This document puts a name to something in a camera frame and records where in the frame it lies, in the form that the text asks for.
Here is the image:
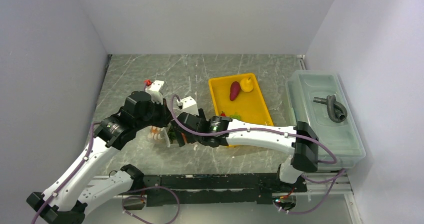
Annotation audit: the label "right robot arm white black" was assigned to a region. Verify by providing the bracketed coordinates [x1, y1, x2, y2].
[171, 112, 319, 192]

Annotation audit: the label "clear dotted zip top bag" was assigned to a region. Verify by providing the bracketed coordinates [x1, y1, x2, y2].
[147, 125, 181, 148]

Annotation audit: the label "grey corrugated hose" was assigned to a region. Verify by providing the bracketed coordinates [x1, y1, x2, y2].
[312, 94, 348, 124]

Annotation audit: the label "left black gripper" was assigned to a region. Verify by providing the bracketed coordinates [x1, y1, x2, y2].
[135, 96, 175, 130]

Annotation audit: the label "yellow toy pear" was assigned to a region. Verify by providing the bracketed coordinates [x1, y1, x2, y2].
[240, 77, 254, 93]

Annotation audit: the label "black base frame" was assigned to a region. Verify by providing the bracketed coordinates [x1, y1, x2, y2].
[123, 173, 307, 207]

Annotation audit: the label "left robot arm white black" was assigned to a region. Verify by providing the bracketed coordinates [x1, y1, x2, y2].
[26, 90, 171, 224]

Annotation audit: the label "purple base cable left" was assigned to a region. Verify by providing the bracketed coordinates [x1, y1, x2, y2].
[121, 187, 180, 224]

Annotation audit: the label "purple toy eggplant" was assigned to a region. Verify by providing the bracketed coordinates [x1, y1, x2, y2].
[229, 81, 241, 101]

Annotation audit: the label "yellow plastic tray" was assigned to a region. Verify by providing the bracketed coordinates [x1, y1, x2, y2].
[208, 73, 274, 126]

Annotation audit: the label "clear plastic storage box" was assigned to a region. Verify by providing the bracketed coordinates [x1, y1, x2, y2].
[285, 70, 366, 172]

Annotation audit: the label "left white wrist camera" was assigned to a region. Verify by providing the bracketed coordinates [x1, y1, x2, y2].
[144, 80, 167, 104]

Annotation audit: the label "green toy grapes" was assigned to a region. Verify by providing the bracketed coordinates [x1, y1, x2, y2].
[229, 113, 242, 121]

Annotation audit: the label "orange toy pineapple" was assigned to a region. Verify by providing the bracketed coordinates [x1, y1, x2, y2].
[150, 126, 180, 143]

